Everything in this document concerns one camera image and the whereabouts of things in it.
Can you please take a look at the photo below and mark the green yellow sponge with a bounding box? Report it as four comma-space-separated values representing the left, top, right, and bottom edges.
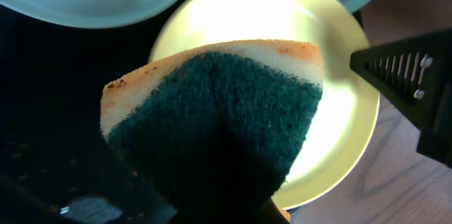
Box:
100, 40, 324, 223

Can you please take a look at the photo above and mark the yellow plate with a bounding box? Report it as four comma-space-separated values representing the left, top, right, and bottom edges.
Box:
150, 0, 379, 209

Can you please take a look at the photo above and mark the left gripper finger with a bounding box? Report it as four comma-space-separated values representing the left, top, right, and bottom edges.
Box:
350, 29, 451, 167

